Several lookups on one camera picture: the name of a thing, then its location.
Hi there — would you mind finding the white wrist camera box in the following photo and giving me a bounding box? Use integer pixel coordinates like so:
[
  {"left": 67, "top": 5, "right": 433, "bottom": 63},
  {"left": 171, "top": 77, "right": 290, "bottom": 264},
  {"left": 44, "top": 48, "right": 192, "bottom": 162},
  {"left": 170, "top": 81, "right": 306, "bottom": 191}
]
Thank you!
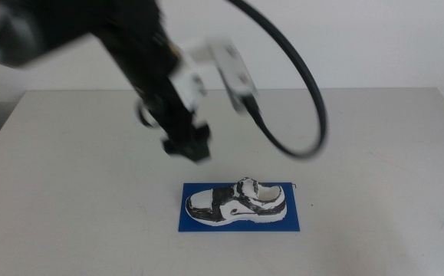
[{"left": 169, "top": 37, "right": 260, "bottom": 114}]

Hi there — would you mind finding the black and white toy shoe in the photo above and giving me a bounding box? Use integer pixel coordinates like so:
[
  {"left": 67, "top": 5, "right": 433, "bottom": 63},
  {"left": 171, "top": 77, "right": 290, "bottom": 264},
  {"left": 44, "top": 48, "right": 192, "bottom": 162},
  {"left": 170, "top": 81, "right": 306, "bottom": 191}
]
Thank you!
[{"left": 184, "top": 176, "right": 288, "bottom": 227}]

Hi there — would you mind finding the blue rectangular mat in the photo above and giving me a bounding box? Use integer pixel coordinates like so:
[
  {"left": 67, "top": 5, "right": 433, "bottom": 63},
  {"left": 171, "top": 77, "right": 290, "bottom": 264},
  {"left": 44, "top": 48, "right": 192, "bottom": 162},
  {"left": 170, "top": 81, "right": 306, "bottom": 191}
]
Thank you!
[{"left": 177, "top": 182, "right": 301, "bottom": 233}]

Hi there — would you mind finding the thick black cable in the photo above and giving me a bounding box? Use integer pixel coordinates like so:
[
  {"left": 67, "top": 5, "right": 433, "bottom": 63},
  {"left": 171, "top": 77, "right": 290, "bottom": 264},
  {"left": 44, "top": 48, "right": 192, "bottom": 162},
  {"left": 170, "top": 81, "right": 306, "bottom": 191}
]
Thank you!
[{"left": 227, "top": 0, "right": 328, "bottom": 159}]

